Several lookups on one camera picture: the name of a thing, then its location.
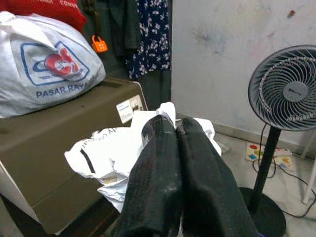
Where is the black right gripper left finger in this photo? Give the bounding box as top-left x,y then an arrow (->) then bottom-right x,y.
118,116 -> 183,237

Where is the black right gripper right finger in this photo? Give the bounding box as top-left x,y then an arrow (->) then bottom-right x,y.
175,117 -> 260,237

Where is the white plastic bag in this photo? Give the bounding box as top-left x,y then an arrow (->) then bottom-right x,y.
64,101 -> 223,213

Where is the colourful shape puzzle board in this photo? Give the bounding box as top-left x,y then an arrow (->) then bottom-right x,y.
245,143 -> 295,171

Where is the olive brown storage box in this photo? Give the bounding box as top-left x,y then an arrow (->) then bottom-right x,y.
0,77 -> 149,235

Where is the white metal rack leg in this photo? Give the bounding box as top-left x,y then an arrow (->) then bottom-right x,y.
302,133 -> 316,204

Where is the dark blue floral dress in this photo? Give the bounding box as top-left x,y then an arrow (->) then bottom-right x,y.
125,0 -> 172,80

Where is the orange padlock shaped tag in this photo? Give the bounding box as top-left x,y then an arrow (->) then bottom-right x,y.
91,35 -> 109,54

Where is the white Pasar Raya shopping bag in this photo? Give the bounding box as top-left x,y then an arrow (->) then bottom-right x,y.
0,11 -> 107,119

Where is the dark grey hanging garment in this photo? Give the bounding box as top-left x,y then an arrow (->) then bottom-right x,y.
106,0 -> 142,58

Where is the red printed bag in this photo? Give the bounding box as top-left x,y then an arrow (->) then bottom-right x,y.
7,0 -> 87,33

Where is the black fan power cable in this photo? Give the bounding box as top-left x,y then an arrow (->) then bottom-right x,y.
252,123 -> 316,218

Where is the black pedestal fan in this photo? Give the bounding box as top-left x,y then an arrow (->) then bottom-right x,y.
238,44 -> 316,237

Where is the black hanging strap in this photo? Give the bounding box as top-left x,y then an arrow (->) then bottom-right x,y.
82,0 -> 102,38

